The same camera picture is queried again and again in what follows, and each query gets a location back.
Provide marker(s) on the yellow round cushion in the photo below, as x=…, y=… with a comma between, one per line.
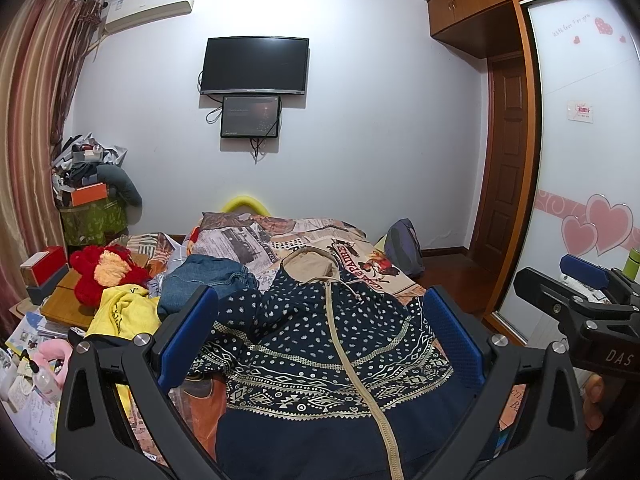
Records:
x=245, y=201

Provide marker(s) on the yellow printed t-shirt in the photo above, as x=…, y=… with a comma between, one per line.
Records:
x=124, y=312

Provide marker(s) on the white air conditioner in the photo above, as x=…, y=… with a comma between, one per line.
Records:
x=125, y=14

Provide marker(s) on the person's right hand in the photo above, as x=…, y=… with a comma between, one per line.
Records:
x=593, y=394

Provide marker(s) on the grey pillow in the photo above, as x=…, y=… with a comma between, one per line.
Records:
x=117, y=179

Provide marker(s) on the black wall television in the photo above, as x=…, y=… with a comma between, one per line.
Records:
x=255, y=64

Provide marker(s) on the striped pink curtain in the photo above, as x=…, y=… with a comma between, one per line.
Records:
x=42, y=52

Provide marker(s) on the printed bed cover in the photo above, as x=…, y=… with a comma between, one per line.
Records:
x=261, y=244

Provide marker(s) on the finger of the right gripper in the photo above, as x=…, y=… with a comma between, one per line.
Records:
x=585, y=272

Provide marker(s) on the purple grey backpack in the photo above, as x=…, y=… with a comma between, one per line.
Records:
x=402, y=248

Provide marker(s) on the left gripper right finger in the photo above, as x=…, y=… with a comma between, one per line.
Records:
x=525, y=419

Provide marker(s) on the green bottle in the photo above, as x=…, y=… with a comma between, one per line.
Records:
x=632, y=264

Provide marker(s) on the white sliding wardrobe door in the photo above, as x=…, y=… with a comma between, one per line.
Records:
x=587, y=191

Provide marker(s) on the navy patterned hooded jacket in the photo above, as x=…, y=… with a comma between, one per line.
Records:
x=328, y=378

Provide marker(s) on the folded blue jeans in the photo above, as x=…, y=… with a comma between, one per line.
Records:
x=223, y=275

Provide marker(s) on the orange box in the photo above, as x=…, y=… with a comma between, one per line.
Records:
x=88, y=194

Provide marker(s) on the brown wooden door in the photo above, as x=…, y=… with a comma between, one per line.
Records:
x=504, y=163

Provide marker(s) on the red box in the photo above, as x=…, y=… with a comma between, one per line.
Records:
x=41, y=266

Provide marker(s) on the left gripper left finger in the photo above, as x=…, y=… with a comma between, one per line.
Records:
x=94, y=439

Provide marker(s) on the red plush toy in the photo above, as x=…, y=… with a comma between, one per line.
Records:
x=102, y=267

